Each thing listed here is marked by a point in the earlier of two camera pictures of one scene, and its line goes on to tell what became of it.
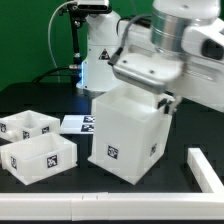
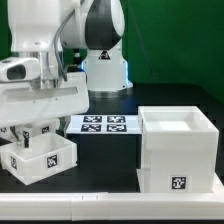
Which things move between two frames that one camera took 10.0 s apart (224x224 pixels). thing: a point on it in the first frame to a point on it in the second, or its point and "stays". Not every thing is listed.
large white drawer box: [129, 132] to [178, 151]
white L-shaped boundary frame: [96, 206] stays
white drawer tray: [27, 124] stays
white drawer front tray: [34, 159] stays
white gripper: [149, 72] to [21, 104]
